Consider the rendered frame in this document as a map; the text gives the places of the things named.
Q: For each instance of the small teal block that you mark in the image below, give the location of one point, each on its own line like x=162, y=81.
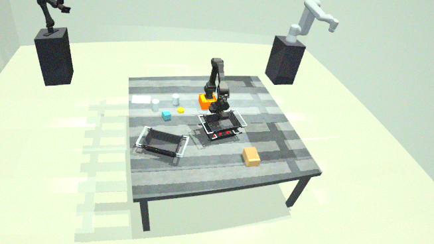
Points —
x=166, y=114

